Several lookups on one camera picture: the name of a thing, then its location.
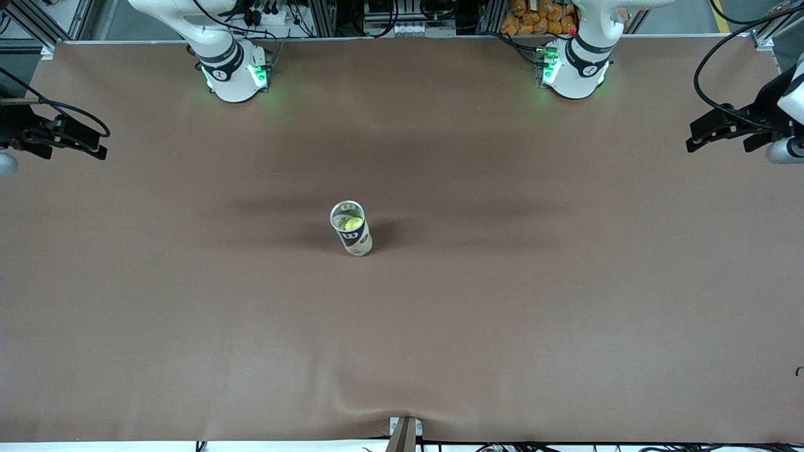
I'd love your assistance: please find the white blue tennis ball can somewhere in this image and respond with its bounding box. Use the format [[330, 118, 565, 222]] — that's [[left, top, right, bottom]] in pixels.
[[330, 200, 373, 257]]

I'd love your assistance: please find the bag of orange items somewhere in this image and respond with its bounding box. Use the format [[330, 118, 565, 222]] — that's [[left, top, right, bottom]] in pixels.
[[501, 0, 629, 36]]

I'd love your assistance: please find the grey electronics rack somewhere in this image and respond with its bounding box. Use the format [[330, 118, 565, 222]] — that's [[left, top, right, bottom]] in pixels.
[[364, 0, 458, 37]]

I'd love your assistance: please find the brown table mat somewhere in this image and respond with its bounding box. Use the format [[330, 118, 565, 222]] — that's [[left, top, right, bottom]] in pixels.
[[0, 35, 804, 443]]

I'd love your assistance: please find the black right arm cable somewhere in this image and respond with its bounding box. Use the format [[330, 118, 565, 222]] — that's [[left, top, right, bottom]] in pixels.
[[0, 68, 111, 137]]

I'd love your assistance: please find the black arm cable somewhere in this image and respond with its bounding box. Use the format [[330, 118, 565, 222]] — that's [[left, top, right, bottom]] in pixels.
[[0, 68, 111, 137], [693, 5, 804, 129]]

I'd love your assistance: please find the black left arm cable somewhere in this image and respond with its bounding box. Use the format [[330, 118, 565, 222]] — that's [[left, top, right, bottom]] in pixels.
[[693, 5, 804, 129]]

